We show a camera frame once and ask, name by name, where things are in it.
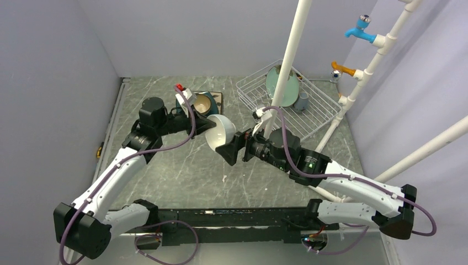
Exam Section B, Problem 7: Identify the cream square plate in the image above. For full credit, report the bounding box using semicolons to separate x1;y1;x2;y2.
210;92;224;114

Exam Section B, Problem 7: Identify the orange faucet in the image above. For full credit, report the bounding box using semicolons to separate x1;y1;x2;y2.
331;61;364;81

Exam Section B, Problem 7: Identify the mint green flower plate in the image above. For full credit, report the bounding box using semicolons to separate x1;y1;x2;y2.
265;65;299;107

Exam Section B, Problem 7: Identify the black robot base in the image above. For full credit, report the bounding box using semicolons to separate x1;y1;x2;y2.
133;207;339;246

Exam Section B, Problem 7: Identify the blue faucet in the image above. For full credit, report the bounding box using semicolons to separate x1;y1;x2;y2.
344;14;377;44

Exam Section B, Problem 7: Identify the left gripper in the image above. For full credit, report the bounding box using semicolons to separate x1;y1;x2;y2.
156;104;216;140

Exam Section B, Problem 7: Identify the beige patterned bowl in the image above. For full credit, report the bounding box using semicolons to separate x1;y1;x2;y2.
194;94;211;115

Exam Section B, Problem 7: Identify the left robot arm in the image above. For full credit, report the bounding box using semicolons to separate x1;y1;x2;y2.
53;97;216;264

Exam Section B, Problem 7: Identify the white ceramic bowl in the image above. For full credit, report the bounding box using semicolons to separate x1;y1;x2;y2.
205;114;237;151

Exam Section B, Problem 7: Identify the teal square plate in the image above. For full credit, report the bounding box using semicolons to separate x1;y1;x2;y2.
195;91;220;116

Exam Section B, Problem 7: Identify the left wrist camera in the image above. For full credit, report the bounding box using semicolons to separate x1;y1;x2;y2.
175;83;196;108

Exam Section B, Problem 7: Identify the white pvc pipe frame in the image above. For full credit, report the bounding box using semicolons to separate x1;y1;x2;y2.
272;1;467;183

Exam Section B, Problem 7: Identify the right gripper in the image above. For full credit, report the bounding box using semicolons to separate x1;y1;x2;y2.
216;120;289;171

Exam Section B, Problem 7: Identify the white wire dish rack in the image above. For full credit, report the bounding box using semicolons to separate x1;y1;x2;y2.
236;59;342;140

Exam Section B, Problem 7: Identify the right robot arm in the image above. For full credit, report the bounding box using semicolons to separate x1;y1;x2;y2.
206;128;417;240

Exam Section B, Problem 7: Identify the blue patterned mug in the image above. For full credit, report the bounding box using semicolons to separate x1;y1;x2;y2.
292;92;309;113

